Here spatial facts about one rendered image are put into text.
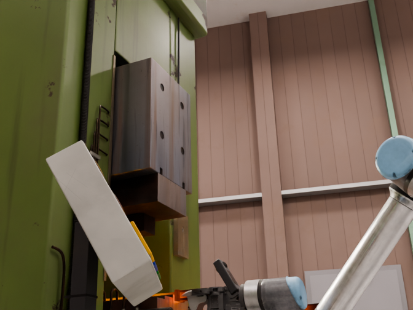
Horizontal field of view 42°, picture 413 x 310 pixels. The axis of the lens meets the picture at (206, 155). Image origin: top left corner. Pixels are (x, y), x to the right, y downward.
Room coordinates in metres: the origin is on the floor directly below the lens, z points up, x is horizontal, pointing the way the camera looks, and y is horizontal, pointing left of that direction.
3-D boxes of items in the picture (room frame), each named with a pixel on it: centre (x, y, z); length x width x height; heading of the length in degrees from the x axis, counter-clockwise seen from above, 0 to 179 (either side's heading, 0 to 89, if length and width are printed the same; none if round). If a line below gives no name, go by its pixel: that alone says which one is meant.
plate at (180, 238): (2.02, 0.11, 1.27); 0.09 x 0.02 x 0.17; 156
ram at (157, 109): (1.80, 0.29, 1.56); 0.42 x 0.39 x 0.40; 66
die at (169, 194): (1.76, 0.31, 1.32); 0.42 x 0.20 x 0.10; 66
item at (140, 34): (1.87, 0.43, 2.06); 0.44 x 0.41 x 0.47; 66
